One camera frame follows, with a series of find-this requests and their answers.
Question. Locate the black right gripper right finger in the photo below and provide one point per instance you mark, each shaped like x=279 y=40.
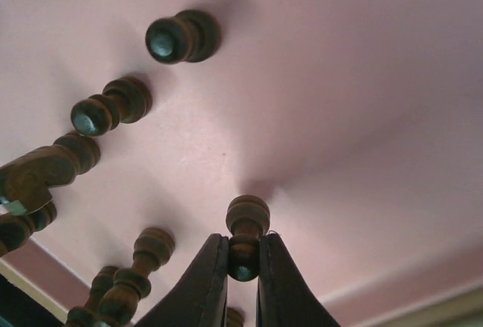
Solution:
x=283 y=297

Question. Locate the dark chess piece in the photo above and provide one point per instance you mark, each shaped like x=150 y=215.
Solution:
x=247 y=219
x=123 y=100
x=86 y=315
x=27 y=180
x=190 y=36
x=153 y=248
x=234 y=318
x=16 y=230

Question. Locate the pink plastic tray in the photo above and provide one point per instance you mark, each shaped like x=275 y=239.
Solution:
x=358 y=121

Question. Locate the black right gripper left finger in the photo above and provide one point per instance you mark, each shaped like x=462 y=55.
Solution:
x=199 y=297

